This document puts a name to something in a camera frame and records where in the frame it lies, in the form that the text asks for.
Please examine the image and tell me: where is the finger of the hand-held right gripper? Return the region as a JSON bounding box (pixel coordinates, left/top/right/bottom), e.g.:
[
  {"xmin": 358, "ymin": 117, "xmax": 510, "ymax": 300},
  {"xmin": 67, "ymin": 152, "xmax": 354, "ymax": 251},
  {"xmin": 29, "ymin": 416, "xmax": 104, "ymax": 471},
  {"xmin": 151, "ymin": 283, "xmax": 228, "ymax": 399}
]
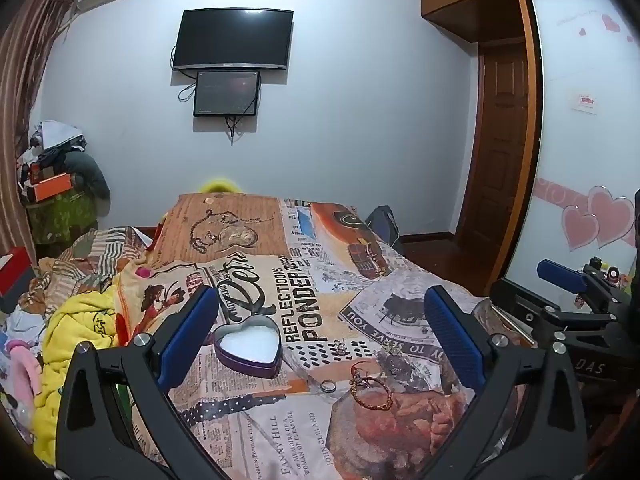
[
  {"xmin": 537, "ymin": 258, "xmax": 622, "ymax": 307},
  {"xmin": 489, "ymin": 277, "xmax": 617, "ymax": 347}
]

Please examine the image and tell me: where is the red braided bracelet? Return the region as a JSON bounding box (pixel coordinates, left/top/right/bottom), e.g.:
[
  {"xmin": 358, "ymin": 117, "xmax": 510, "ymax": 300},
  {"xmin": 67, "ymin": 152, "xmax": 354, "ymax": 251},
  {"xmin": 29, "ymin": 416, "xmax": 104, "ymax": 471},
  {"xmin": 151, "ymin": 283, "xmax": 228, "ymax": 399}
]
[{"xmin": 350, "ymin": 375, "xmax": 394, "ymax": 409}]

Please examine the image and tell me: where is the small black wall monitor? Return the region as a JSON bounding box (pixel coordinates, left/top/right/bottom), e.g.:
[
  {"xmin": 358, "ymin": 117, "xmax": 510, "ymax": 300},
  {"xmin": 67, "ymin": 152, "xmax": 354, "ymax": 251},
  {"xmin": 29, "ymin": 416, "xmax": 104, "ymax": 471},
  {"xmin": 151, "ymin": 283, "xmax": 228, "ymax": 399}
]
[{"xmin": 193, "ymin": 70, "xmax": 262, "ymax": 118}]

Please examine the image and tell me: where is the wooden overhead cabinet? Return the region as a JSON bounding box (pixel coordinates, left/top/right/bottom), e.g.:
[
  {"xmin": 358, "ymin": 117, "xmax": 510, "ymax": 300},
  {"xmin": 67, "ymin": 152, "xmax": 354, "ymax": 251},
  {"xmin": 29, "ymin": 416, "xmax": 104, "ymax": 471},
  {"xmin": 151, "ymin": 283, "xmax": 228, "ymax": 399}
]
[{"xmin": 419, "ymin": 0, "xmax": 608, "ymax": 44}]

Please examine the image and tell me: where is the red box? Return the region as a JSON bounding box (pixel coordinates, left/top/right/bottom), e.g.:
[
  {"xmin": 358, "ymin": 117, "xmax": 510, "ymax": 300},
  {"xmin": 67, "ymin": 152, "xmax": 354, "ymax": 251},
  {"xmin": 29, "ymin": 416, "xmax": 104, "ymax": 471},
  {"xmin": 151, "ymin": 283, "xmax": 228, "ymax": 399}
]
[{"xmin": 0, "ymin": 246, "xmax": 36, "ymax": 312}]

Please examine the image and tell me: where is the pile of clothes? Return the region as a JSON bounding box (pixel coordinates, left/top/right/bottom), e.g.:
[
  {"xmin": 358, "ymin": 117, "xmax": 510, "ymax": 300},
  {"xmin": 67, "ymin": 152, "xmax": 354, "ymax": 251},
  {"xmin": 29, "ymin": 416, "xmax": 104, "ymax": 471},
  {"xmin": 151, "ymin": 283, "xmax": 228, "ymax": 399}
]
[{"xmin": 17, "ymin": 120, "xmax": 112, "ymax": 256}]

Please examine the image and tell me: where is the newspaper print blanket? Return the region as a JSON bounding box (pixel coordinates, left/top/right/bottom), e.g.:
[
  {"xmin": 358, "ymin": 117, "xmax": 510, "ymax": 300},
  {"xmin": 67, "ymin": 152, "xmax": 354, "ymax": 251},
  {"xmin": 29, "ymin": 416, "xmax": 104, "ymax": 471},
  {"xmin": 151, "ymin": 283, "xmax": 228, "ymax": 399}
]
[{"xmin": 115, "ymin": 192, "xmax": 506, "ymax": 480}]

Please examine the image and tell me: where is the black wall television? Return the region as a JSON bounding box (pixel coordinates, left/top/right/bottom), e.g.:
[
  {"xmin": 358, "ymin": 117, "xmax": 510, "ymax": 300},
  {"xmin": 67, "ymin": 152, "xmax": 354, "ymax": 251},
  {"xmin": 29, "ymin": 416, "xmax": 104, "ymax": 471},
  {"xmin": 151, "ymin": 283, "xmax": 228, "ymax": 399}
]
[{"xmin": 171, "ymin": 8, "xmax": 294, "ymax": 72}]

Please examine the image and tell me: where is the striped patterned blanket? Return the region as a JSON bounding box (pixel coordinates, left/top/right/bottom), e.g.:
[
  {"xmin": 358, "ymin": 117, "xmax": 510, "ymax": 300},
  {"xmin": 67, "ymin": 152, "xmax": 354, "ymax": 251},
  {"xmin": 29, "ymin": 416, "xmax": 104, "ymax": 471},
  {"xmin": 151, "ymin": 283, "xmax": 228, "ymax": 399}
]
[{"xmin": 20, "ymin": 225, "xmax": 162, "ymax": 311}]

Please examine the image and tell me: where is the brown striped curtain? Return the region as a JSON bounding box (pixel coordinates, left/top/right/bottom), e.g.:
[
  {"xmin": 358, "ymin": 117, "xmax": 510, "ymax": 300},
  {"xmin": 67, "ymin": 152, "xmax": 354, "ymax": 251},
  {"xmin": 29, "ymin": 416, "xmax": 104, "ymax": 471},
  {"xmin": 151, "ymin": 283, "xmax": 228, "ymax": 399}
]
[{"xmin": 0, "ymin": 0, "xmax": 83, "ymax": 271}]

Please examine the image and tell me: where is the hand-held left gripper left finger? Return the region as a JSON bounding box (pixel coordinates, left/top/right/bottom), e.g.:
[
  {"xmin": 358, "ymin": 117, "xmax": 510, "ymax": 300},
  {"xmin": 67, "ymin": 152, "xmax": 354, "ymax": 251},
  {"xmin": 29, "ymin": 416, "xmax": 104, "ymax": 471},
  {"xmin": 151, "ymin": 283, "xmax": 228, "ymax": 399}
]
[{"xmin": 55, "ymin": 285, "xmax": 236, "ymax": 480}]

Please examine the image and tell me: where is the brown wooden door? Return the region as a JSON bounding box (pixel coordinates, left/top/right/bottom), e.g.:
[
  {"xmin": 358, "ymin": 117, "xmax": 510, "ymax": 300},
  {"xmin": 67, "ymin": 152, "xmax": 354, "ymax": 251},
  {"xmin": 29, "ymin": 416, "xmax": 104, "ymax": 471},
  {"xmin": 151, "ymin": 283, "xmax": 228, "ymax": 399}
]
[{"xmin": 455, "ymin": 40, "xmax": 534, "ymax": 262}]

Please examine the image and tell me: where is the blue backpack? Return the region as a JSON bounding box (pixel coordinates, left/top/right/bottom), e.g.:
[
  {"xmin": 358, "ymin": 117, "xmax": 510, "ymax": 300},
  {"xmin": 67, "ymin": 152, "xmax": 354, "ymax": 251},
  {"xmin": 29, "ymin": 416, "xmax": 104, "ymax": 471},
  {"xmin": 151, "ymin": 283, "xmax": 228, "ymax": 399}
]
[{"xmin": 365, "ymin": 205, "xmax": 401, "ymax": 249}]

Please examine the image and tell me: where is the orange box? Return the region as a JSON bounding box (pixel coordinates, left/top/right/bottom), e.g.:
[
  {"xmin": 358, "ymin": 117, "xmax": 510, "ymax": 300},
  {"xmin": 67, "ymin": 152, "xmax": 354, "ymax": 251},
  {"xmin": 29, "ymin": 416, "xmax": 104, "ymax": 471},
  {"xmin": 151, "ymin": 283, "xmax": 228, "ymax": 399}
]
[{"xmin": 27, "ymin": 172, "xmax": 74, "ymax": 204}]

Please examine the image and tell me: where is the pink cloth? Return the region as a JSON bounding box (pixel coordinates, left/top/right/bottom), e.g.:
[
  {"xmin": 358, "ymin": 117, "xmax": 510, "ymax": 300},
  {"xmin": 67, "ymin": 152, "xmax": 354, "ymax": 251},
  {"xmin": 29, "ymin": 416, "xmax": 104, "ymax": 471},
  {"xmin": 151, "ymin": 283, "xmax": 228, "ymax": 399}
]
[{"xmin": 5, "ymin": 340, "xmax": 44, "ymax": 412}]

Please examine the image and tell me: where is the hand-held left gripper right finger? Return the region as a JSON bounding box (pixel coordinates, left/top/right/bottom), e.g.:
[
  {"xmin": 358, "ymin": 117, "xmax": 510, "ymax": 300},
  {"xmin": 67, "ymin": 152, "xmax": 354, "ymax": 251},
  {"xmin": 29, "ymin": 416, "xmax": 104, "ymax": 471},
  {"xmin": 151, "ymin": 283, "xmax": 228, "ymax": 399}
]
[{"xmin": 415, "ymin": 285, "xmax": 587, "ymax": 480}]

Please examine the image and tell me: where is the purple heart-shaped tin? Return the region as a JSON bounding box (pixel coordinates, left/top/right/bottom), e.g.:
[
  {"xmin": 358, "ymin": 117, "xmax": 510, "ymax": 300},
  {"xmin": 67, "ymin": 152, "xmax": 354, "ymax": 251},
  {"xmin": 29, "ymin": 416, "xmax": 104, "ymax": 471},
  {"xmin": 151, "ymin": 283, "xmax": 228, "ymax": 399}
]
[{"xmin": 213, "ymin": 316, "xmax": 283, "ymax": 378}]

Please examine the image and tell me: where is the yellow round object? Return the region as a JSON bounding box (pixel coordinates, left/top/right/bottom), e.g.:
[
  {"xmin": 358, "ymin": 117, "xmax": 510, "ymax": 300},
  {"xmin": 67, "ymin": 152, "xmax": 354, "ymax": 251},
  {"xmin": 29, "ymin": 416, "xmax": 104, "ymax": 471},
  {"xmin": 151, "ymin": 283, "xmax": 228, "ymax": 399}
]
[{"xmin": 197, "ymin": 177, "xmax": 241, "ymax": 195}]

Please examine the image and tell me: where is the white heart-decorated wardrobe door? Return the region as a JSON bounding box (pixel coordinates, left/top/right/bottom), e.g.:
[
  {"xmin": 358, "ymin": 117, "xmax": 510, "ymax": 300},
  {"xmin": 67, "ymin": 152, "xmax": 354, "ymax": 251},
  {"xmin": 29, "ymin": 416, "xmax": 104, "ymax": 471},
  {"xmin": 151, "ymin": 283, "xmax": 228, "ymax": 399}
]
[{"xmin": 502, "ymin": 0, "xmax": 640, "ymax": 302}]

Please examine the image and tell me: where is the yellow blanket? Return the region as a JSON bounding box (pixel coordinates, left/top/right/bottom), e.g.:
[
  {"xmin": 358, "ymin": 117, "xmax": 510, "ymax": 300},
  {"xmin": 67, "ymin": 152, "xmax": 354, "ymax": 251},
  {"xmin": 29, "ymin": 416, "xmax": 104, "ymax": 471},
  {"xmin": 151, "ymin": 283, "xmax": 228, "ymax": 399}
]
[{"xmin": 35, "ymin": 287, "xmax": 136, "ymax": 467}]

